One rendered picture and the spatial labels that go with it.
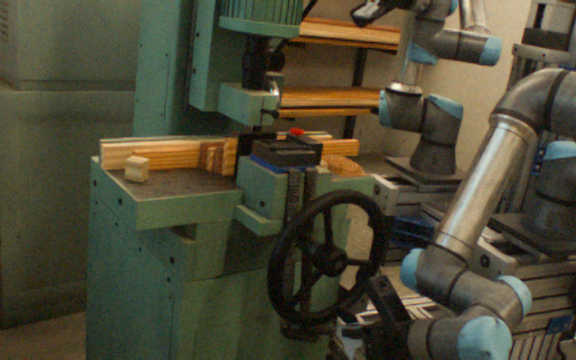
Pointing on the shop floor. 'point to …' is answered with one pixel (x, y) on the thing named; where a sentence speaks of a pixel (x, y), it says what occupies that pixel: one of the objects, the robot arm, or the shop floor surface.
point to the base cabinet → (181, 305)
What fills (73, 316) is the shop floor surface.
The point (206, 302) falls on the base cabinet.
